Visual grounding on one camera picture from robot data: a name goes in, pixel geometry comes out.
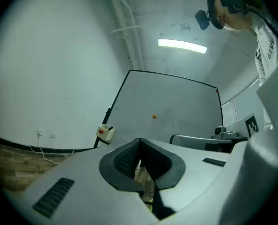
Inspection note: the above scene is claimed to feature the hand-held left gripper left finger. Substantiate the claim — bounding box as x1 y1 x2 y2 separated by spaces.
2 137 160 225

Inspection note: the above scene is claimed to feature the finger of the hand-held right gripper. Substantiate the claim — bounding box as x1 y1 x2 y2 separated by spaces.
169 134 212 150

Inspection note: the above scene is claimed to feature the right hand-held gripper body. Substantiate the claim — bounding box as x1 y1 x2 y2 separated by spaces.
204 112 259 153

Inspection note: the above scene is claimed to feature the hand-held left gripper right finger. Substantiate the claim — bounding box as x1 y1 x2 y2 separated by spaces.
140 137 232 225

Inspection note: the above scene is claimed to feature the black-framed whiteboard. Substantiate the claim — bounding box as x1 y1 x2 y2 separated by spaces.
102 69 224 147

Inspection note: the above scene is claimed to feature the window with blind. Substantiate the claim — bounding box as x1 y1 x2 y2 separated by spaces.
221 78 261 121

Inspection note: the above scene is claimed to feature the white plastic holder box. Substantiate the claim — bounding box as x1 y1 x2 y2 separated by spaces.
95 123 116 143

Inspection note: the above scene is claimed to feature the person's light sweatshirt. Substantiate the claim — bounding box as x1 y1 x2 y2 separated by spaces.
251 13 278 131

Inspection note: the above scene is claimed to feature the long ceiling light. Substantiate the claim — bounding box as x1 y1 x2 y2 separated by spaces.
157 38 208 54

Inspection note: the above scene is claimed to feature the upright white pipe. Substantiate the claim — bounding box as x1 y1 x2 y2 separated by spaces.
114 0 145 71

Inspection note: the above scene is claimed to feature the person's head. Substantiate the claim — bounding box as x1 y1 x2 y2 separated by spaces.
215 1 256 32

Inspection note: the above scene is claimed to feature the crosswise white pipe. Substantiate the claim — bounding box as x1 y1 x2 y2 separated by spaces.
109 24 141 34

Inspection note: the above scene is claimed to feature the white power cable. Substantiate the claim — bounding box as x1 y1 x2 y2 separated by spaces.
28 135 75 165

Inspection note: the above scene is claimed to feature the black headset cable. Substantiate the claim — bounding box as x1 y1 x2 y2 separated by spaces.
245 5 278 45

